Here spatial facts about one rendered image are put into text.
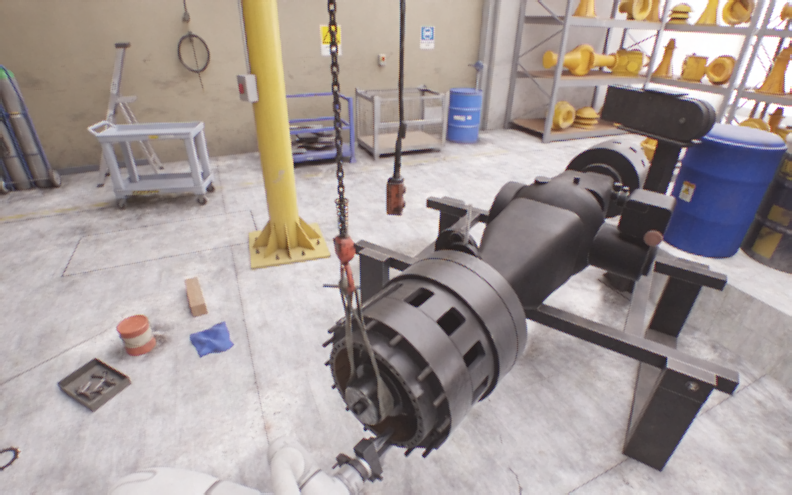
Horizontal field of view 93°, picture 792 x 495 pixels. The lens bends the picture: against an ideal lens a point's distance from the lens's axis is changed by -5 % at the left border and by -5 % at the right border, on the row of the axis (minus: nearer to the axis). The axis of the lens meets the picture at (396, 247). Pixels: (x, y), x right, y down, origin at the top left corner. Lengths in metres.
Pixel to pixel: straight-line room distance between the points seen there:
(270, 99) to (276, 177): 0.63
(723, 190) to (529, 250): 1.92
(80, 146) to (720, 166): 7.30
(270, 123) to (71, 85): 4.04
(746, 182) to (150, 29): 6.71
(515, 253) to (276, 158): 2.26
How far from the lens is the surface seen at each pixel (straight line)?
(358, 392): 1.29
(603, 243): 2.32
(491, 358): 1.40
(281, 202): 3.63
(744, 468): 2.84
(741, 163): 3.46
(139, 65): 6.84
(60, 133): 7.19
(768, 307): 3.38
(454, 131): 7.44
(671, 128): 3.29
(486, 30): 8.09
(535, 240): 1.91
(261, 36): 3.35
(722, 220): 3.57
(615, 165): 3.35
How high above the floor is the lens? 1.89
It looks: 30 degrees down
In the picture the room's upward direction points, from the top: 1 degrees clockwise
